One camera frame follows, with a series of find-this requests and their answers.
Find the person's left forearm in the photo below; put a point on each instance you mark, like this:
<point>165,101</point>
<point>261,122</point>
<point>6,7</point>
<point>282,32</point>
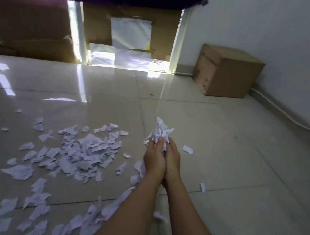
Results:
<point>131,217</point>

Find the person's right hand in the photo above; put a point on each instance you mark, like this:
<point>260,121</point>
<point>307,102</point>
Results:
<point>173,162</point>

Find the white door frame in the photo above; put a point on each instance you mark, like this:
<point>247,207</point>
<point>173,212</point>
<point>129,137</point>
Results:
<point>180,41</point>
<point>78,35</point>

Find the pile of white paper scraps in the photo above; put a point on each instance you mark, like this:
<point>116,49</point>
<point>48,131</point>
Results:
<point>85,155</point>

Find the person's left hand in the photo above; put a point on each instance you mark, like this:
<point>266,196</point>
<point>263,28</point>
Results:
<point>154,161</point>

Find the person's right forearm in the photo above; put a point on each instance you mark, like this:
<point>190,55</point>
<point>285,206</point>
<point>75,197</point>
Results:
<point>193,229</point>

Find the brown cardboard sheet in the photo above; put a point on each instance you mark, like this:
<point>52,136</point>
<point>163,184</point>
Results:
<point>164,33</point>
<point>97,26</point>

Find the brown cardboard box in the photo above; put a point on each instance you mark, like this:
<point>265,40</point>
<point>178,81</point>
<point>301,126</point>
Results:
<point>228,74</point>
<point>26,24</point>

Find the flattened brown cardboard box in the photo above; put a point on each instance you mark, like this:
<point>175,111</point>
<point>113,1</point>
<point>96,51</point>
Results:
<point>26,24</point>

